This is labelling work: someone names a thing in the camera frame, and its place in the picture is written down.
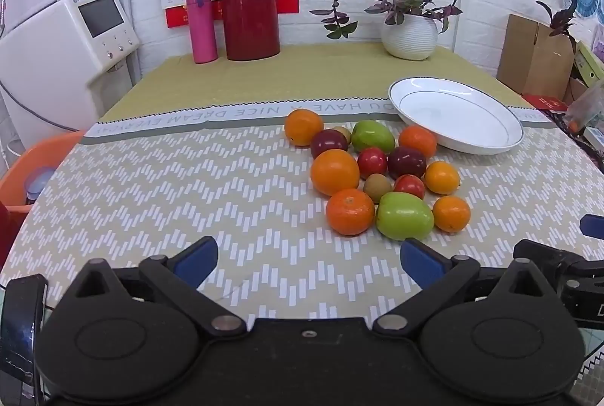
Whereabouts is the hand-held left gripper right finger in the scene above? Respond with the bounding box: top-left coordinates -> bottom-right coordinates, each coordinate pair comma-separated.
373,237 -> 560,336

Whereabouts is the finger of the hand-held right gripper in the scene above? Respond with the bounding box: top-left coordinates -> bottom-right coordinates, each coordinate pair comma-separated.
579,213 -> 604,239
513,239 -> 588,277

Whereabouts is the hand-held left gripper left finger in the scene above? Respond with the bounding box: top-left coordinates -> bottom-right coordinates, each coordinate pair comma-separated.
66,236 -> 248,336

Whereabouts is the green mango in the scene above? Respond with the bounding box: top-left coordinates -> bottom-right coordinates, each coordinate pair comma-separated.
376,191 -> 435,241
351,120 -> 396,154

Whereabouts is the small orange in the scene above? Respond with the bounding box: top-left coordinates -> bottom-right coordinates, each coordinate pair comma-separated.
432,195 -> 471,233

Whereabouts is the small red plum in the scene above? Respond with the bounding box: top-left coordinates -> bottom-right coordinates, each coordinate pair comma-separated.
393,174 -> 426,200
357,146 -> 388,180

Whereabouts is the yellow-orange citrus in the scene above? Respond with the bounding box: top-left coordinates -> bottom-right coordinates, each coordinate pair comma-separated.
425,161 -> 461,195

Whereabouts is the tangerine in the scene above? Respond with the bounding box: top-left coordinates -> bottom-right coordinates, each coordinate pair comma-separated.
399,125 -> 439,159
326,189 -> 376,237

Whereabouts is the dark red plum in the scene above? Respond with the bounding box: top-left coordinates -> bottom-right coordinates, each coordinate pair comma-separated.
387,146 -> 428,180
310,129 -> 349,160

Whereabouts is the large orange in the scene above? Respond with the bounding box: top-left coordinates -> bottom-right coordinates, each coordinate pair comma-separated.
310,148 -> 361,198

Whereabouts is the white plate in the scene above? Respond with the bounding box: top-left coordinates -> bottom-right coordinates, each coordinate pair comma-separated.
388,77 -> 525,155

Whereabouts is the green cutting mat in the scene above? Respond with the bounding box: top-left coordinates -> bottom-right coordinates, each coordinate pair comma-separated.
578,326 -> 604,369

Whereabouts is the patterned tablecloth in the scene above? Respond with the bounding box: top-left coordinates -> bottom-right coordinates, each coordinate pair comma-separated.
0,42 -> 604,406

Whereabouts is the clear plastic bag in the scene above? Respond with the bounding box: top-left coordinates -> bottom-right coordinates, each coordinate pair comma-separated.
564,80 -> 604,137

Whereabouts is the red packet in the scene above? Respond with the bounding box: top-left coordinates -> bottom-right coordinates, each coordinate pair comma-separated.
523,93 -> 569,111

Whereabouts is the green box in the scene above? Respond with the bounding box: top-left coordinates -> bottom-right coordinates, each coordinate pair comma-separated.
573,42 -> 604,88

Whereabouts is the orange plastic basin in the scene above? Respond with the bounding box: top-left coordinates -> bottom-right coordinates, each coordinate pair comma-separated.
0,130 -> 88,218

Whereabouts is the cardboard box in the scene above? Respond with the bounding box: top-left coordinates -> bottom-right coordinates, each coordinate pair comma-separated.
496,13 -> 579,100

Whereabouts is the black glossy device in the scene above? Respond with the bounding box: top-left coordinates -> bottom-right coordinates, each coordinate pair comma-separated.
0,274 -> 48,406

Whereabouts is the red plastic object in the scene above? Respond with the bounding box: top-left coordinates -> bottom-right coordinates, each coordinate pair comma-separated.
0,201 -> 29,265

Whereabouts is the purple leafy plant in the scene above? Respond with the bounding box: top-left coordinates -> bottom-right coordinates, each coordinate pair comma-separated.
535,0 -> 580,52

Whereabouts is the potted plant white ribbed pot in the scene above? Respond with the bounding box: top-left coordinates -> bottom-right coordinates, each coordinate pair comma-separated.
309,0 -> 463,60

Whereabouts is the pink bottle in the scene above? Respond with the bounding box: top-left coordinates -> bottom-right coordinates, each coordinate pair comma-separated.
185,0 -> 219,64

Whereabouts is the red paper sheet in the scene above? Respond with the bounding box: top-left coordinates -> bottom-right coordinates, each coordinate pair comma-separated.
165,0 -> 300,29

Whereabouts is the white water dispenser with screen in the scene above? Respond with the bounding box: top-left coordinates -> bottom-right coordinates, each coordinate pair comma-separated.
0,0 -> 142,149

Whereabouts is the grey cable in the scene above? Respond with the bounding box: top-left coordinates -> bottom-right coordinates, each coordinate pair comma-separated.
0,80 -> 88,134

